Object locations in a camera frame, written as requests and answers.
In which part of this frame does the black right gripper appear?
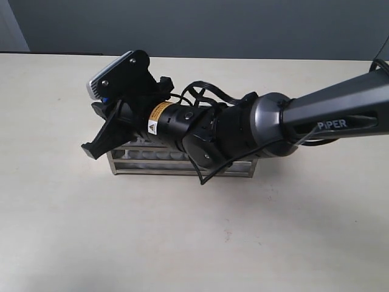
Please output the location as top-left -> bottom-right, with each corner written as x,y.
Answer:
81,50 -> 195,161

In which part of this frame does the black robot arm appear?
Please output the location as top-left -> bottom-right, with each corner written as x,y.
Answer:
82,50 -> 388,177

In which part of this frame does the stainless steel test tube rack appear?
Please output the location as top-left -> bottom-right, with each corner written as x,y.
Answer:
108,136 -> 258,178

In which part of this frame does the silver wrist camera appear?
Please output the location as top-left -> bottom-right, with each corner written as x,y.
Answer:
86,50 -> 134,100

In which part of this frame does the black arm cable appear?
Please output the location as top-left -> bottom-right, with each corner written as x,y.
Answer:
170,57 -> 389,186

